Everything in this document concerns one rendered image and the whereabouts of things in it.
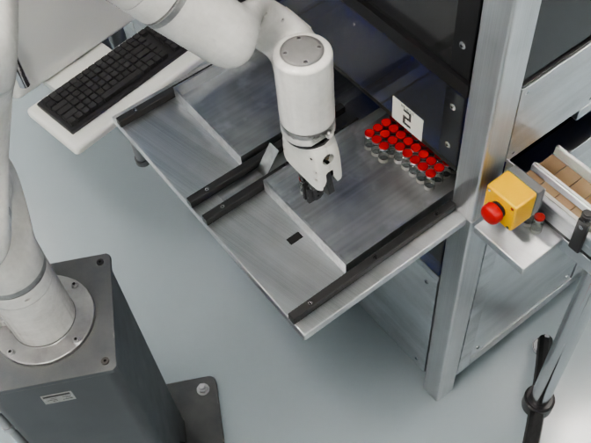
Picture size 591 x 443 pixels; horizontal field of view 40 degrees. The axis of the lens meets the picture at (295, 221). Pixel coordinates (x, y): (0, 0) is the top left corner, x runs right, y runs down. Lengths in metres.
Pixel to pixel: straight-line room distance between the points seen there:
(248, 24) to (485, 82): 0.44
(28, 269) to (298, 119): 0.52
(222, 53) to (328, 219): 0.63
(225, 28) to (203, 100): 0.81
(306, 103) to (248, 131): 0.62
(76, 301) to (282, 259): 0.40
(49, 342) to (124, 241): 1.21
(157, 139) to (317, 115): 0.68
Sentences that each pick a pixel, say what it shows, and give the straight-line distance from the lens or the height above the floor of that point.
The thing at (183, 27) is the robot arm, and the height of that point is 1.53.
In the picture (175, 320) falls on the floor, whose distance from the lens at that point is 2.55.
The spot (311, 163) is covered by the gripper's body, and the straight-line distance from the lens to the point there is 1.26.
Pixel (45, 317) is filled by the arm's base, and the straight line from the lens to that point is 1.51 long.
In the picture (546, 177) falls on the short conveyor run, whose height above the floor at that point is 0.96.
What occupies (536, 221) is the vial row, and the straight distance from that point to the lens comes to 1.59.
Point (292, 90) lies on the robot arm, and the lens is 1.14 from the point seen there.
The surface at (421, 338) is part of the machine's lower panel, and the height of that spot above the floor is 0.26.
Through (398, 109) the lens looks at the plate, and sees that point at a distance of 1.59.
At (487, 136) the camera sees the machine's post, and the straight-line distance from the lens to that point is 1.42.
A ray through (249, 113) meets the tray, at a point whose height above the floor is 0.88.
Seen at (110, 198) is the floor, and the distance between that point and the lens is 2.87.
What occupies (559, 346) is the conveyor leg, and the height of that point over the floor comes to 0.47.
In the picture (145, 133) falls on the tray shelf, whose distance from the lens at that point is 1.81.
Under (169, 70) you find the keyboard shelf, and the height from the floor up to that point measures 0.80.
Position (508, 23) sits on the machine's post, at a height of 1.38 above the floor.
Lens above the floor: 2.20
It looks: 55 degrees down
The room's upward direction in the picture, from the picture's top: 6 degrees counter-clockwise
